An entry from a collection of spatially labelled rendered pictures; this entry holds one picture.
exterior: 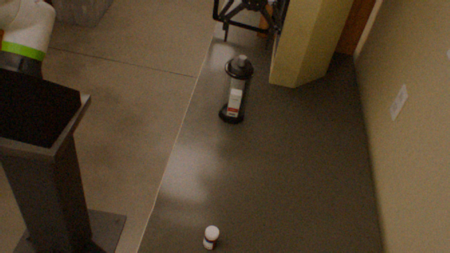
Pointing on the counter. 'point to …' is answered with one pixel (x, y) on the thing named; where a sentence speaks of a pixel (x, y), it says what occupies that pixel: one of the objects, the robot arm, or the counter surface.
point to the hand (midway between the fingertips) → (246, 40)
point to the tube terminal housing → (308, 41)
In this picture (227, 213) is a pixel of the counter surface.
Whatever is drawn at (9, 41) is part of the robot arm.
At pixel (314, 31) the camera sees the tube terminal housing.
